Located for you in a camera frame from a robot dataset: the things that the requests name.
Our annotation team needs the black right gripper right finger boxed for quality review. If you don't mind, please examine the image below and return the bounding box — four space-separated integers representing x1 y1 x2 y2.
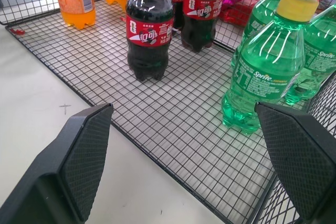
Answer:
254 101 336 224

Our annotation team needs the green Sprite bottle yellow cap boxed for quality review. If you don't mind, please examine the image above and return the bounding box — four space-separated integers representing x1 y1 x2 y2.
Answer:
230 0 313 70
284 4 336 105
221 0 320 135

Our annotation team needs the red snack packet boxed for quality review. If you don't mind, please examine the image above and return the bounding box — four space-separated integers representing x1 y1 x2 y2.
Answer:
218 1 256 27

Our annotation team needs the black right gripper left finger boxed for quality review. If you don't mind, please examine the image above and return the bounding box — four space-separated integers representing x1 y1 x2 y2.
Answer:
0 103 114 224

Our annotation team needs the black wire mesh tray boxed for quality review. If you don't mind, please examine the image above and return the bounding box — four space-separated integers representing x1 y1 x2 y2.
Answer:
0 0 336 224

